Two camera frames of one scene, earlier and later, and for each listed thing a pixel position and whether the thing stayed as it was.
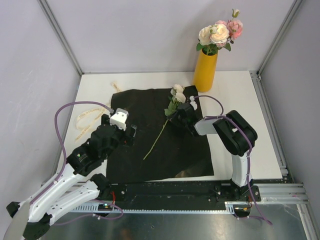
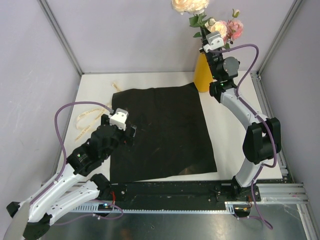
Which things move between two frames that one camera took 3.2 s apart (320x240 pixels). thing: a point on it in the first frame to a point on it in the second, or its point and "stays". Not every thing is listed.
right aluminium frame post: x=297 y=3 stays
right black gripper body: x=177 y=119 to x=213 y=59
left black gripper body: x=120 y=137 stays
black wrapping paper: x=160 y=149 stays
